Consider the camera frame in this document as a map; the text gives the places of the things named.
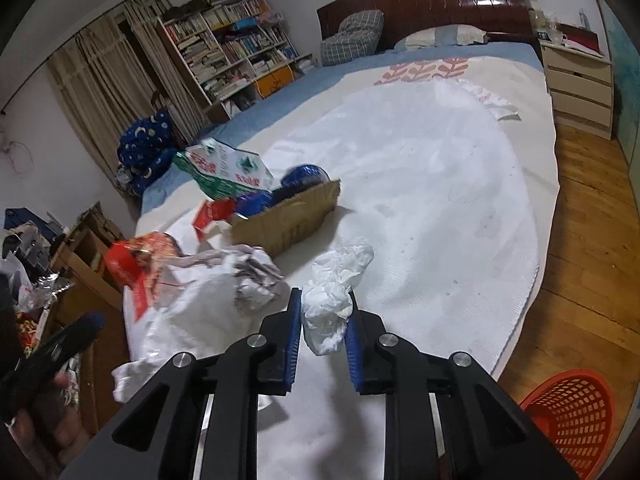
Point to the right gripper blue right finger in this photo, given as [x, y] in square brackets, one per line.
[366, 366]

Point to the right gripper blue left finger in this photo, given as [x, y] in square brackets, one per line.
[282, 331]

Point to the white plastic bag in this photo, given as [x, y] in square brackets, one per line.
[326, 303]

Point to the red snack bag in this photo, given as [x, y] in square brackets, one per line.
[137, 264]

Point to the blue round wrapper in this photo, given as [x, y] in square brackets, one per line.
[298, 179]

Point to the crumpled grey white paper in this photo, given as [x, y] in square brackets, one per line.
[239, 278]

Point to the wooden side desk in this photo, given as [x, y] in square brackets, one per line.
[80, 258]

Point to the brown cardboard piece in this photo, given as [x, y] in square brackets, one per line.
[288, 223]

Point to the red small package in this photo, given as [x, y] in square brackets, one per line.
[210, 212]

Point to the green and white carton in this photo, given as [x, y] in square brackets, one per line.
[222, 171]

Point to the red plastic mesh basket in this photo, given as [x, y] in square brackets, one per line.
[575, 411]

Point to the blue moon-pattern blanket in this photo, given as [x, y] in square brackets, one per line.
[145, 152]

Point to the beige curtain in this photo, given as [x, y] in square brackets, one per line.
[103, 86]

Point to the white bookshelf with books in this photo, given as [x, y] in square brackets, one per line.
[231, 54]

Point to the grey plaid pillow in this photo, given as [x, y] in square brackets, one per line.
[358, 36]

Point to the white and blue pillow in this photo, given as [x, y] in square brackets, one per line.
[443, 36]

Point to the cream bedside drawer cabinet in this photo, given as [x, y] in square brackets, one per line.
[581, 87]

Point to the dark red wooden headboard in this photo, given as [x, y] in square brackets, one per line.
[503, 20]

